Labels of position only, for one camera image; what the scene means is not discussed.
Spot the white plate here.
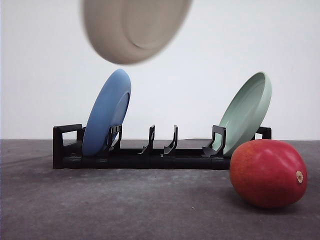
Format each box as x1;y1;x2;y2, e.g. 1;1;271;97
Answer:
83;0;193;65

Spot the blue plate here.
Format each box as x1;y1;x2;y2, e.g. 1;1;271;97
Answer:
82;69;132;156

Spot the mint green plate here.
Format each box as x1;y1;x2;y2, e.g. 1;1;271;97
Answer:
213;72;272;156

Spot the black plastic dish rack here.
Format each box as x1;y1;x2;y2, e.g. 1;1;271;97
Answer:
53;124;272;170

